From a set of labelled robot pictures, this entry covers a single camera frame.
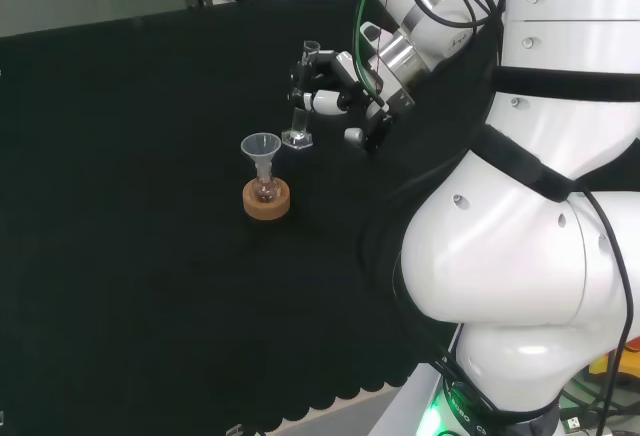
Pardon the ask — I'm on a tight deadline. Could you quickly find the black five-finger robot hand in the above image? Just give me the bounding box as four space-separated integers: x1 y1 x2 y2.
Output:
288 48 397 153

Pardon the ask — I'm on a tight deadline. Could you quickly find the clear glass graduated cylinder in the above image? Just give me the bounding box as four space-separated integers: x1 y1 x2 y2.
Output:
280 39 322 150

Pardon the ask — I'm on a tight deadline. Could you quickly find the small round-bottom glass flask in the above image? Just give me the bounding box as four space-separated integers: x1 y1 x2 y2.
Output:
251 168 279 204

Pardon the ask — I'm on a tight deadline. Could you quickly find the black bench cloth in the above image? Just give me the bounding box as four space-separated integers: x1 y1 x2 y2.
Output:
0 0 481 432

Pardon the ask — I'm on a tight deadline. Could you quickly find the yellow stop button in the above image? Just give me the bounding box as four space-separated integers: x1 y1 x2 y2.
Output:
588 335 640 382

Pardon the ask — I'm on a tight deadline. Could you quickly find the green robot cable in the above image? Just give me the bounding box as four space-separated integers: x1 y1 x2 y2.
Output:
352 0 392 107

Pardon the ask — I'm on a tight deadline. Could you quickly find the brown cork ring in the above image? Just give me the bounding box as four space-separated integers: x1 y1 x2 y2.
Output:
242 177 293 222

